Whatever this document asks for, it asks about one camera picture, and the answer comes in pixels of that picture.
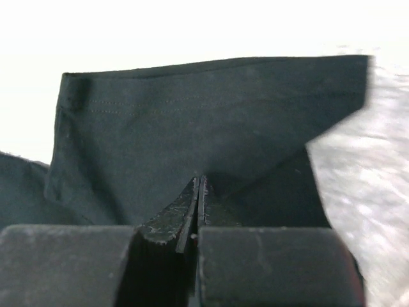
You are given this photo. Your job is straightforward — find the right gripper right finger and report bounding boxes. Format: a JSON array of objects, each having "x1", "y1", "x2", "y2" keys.
[{"x1": 197, "y1": 174, "x2": 247, "y2": 228}]

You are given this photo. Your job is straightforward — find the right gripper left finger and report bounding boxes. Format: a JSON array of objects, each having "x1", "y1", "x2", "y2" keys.
[{"x1": 139, "y1": 177, "x2": 200, "y2": 253}]

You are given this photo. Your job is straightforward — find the black t shirt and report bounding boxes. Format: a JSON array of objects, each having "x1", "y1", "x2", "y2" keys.
[{"x1": 1, "y1": 55, "x2": 370, "y2": 227}]

